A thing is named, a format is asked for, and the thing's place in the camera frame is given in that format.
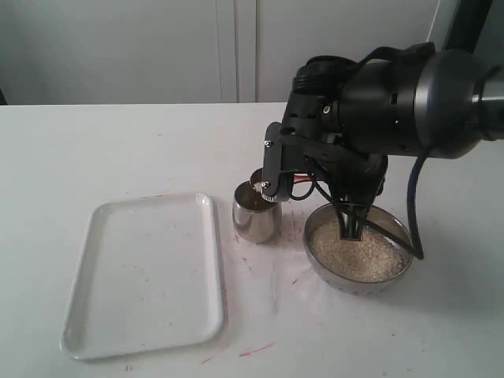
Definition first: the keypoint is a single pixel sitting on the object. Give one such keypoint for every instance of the brown wooden spoon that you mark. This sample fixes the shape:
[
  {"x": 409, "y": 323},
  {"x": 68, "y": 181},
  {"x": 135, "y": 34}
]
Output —
[{"x": 256, "y": 179}]

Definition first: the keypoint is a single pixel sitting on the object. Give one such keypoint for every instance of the dark vertical post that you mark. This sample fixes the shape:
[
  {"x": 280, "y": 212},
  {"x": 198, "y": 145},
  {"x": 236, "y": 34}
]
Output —
[{"x": 467, "y": 24}]

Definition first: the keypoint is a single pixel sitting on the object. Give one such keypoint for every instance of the steel cup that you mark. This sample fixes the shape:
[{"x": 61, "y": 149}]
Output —
[{"x": 255, "y": 219}]

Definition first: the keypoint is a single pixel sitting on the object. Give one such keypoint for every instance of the steel bowl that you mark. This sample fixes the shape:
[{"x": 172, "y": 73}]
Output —
[{"x": 323, "y": 215}]

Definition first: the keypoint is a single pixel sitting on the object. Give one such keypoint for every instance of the beige grains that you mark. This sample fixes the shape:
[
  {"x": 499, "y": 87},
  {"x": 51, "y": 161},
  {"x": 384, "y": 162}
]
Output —
[{"x": 373, "y": 258}]

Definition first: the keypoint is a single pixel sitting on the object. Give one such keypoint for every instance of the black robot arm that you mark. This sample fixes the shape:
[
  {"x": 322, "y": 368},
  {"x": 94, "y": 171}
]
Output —
[{"x": 344, "y": 119}]

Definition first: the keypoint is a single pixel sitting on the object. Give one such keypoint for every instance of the white rectangular plastic tray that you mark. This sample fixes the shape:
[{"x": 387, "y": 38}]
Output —
[{"x": 148, "y": 278}]

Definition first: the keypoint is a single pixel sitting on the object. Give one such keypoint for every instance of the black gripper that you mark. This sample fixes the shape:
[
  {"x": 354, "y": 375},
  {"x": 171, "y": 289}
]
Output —
[{"x": 311, "y": 140}]

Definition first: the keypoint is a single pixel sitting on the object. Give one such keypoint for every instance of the white cabinet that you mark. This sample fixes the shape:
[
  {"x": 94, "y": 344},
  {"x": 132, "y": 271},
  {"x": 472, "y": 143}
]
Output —
[{"x": 101, "y": 52}]

